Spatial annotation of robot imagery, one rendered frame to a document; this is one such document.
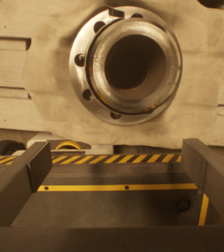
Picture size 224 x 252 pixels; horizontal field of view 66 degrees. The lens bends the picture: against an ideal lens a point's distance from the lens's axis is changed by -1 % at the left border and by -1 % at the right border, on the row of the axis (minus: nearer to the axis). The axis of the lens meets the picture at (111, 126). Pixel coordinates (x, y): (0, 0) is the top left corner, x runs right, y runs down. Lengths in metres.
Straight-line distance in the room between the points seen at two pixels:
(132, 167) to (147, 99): 0.16
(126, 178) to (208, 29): 0.38
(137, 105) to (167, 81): 0.05
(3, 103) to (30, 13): 0.24
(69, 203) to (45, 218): 0.07
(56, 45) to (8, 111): 0.24
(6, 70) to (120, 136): 0.35
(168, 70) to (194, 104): 0.29
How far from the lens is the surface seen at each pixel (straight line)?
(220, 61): 0.50
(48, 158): 0.17
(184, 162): 0.17
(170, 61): 0.23
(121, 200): 0.38
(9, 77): 0.55
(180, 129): 0.51
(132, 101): 0.23
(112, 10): 0.28
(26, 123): 0.55
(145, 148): 0.53
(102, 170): 0.34
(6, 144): 0.66
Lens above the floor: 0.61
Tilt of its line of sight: 73 degrees down
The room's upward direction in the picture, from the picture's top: 177 degrees counter-clockwise
